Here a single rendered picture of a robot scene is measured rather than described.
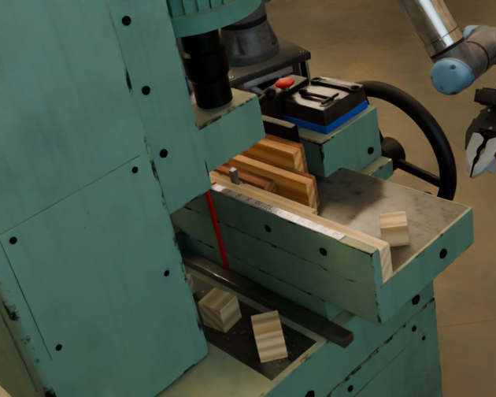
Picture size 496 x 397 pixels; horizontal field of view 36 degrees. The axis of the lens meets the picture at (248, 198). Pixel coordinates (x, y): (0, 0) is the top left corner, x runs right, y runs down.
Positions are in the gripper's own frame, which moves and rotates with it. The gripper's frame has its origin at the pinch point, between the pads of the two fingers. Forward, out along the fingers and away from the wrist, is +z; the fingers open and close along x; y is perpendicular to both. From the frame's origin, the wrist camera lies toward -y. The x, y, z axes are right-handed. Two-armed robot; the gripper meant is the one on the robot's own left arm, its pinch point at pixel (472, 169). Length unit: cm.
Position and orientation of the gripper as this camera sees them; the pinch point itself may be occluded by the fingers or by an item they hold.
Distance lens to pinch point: 151.5
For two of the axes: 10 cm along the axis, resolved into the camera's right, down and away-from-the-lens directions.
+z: -4.8, 8.5, -2.3
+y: 4.8, 4.7, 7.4
